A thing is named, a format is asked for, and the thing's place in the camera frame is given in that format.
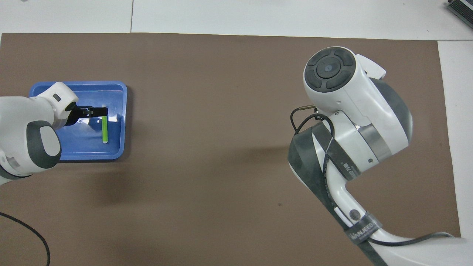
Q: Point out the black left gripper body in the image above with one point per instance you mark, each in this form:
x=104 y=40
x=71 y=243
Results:
x=79 y=112

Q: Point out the green pen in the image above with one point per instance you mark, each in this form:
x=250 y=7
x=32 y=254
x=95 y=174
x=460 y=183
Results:
x=105 y=129

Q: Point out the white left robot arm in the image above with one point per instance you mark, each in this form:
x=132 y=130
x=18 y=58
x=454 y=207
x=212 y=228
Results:
x=22 y=122

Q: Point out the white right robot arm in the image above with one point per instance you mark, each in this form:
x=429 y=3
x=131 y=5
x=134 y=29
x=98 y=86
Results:
x=354 y=96

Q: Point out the blue plastic tray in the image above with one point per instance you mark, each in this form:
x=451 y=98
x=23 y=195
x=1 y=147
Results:
x=85 y=147

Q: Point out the brown table mat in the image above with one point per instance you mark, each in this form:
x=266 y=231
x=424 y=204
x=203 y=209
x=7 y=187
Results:
x=203 y=111

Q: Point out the grey ribbed device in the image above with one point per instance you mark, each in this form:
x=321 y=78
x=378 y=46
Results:
x=462 y=9

